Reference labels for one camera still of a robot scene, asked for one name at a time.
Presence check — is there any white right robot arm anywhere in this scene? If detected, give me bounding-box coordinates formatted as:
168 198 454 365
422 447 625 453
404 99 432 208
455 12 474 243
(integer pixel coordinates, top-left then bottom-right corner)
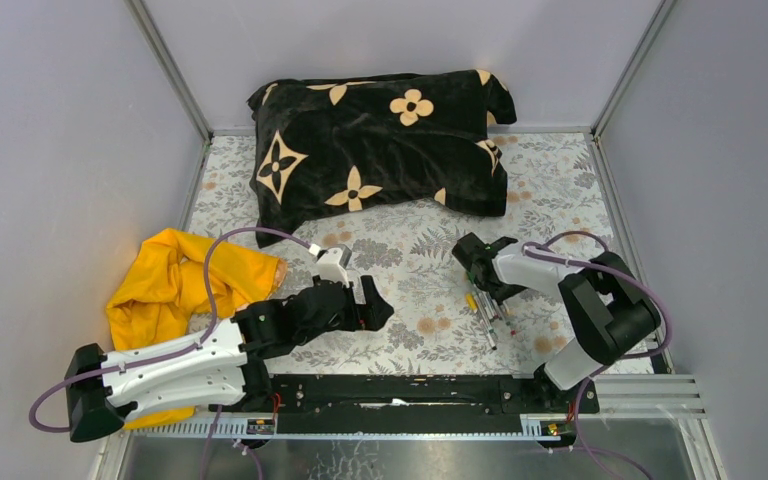
452 233 663 412

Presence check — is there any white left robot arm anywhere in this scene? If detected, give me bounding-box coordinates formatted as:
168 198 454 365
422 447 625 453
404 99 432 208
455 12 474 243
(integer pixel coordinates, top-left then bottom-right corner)
66 275 394 443

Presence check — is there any purple cap marker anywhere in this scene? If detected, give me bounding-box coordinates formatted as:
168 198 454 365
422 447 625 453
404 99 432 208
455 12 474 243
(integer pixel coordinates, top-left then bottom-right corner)
476 291 498 339

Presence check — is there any black floral pillow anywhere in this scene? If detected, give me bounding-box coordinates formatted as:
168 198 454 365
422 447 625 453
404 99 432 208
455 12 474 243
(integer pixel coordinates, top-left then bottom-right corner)
247 69 517 248

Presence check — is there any yellow cloth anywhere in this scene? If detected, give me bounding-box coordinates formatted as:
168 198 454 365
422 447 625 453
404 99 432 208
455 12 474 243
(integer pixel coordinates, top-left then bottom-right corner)
104 228 289 432

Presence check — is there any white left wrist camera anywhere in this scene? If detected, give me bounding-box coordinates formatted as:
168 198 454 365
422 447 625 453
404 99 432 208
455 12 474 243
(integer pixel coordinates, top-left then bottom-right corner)
308 244 352 287

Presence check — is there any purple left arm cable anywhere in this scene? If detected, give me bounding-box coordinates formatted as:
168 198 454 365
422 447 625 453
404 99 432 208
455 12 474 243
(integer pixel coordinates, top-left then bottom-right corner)
28 227 316 435

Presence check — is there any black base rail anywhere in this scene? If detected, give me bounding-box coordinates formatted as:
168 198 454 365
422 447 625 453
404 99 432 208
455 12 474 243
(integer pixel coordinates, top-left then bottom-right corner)
208 372 601 437

